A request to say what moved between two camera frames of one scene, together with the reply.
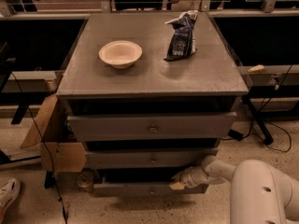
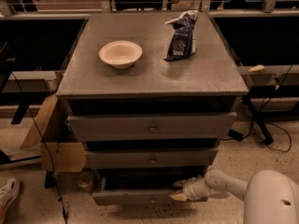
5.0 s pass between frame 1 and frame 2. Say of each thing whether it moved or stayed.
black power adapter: stayed
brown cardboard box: stayed
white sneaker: stayed
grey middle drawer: stayed
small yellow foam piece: stayed
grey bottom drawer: moved
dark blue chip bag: stayed
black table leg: stayed
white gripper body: moved
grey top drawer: stayed
